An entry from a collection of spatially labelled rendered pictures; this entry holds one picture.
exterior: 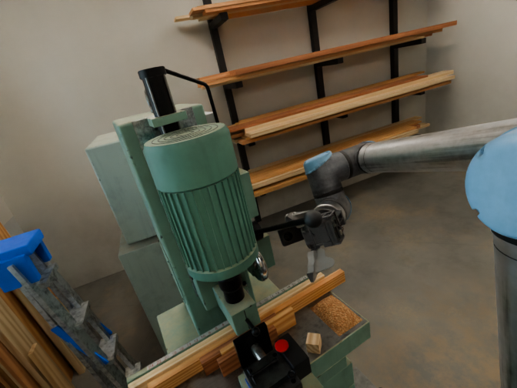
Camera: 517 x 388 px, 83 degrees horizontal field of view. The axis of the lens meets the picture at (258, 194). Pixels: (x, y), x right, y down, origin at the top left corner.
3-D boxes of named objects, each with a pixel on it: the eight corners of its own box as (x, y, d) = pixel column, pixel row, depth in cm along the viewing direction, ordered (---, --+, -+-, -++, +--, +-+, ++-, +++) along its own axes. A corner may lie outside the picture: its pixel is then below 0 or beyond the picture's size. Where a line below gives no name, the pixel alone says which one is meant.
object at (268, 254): (252, 276, 96) (245, 246, 91) (243, 266, 102) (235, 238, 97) (277, 264, 100) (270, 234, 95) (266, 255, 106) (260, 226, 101)
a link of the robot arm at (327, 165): (328, 150, 94) (340, 187, 95) (295, 162, 92) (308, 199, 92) (342, 145, 85) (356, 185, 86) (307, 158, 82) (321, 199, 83)
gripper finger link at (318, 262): (331, 277, 60) (330, 240, 67) (306, 282, 63) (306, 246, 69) (338, 284, 62) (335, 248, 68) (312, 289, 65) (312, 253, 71)
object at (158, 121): (161, 149, 67) (134, 71, 61) (155, 145, 74) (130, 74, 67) (194, 139, 70) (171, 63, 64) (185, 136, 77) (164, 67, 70)
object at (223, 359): (224, 377, 73) (218, 364, 71) (221, 372, 74) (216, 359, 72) (279, 341, 79) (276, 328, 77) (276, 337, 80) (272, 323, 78)
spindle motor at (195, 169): (201, 296, 60) (148, 152, 48) (179, 258, 75) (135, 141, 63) (272, 259, 67) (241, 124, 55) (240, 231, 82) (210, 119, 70)
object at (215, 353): (206, 376, 74) (201, 364, 72) (203, 369, 76) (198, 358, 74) (281, 329, 82) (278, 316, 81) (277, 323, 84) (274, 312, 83)
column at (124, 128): (200, 342, 97) (114, 125, 68) (182, 303, 115) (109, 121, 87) (258, 308, 105) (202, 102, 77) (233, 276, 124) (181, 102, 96)
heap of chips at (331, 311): (339, 336, 76) (338, 329, 75) (309, 308, 87) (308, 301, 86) (362, 319, 80) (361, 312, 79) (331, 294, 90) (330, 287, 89)
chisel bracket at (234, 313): (238, 341, 74) (231, 316, 70) (218, 309, 86) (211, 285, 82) (264, 326, 76) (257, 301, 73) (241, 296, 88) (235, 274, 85)
